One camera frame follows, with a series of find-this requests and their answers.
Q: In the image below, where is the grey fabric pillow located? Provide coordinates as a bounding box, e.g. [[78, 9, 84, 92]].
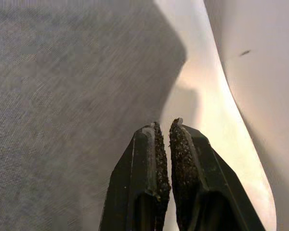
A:
[[0, 0, 188, 231]]

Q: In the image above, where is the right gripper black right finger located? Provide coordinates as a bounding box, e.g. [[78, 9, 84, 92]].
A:
[[168, 117, 266, 231]]

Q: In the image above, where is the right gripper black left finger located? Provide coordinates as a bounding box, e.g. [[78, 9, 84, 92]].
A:
[[98, 121, 172, 231]]

